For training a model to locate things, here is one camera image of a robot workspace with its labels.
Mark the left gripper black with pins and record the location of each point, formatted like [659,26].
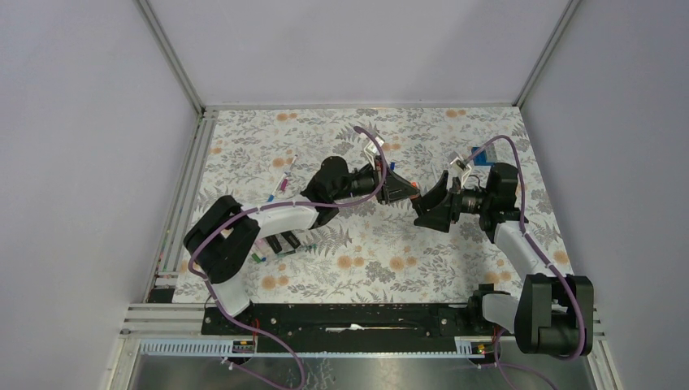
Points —
[394,188]

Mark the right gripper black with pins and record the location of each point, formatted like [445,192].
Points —
[444,206]

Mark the white marker blue tip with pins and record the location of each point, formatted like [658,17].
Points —
[435,174]

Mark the black highlighter orange cap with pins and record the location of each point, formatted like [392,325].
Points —
[414,192]

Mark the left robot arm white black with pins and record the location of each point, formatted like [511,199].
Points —
[221,240]

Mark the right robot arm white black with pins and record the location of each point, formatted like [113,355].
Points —
[554,313]

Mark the blue box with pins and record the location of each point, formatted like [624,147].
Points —
[486,157]

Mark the floral patterned table mat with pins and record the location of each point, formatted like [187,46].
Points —
[372,252]

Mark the black highlighter pink cap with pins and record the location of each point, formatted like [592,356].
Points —
[292,239]

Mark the black highlighter blue cap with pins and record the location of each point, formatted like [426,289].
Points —
[274,244]

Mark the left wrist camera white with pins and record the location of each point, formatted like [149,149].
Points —
[372,150]

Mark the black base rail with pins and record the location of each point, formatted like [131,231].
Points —
[416,329]

